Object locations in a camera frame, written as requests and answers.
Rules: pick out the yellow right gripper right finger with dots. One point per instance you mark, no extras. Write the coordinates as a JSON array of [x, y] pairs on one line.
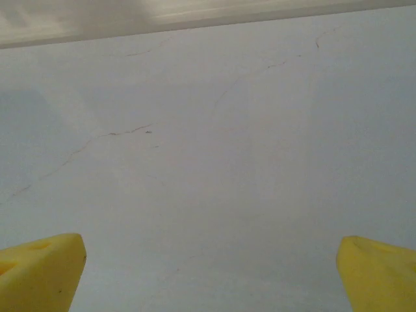
[[380, 279]]

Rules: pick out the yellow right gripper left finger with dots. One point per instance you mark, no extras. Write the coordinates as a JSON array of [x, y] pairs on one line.
[[35, 279]]

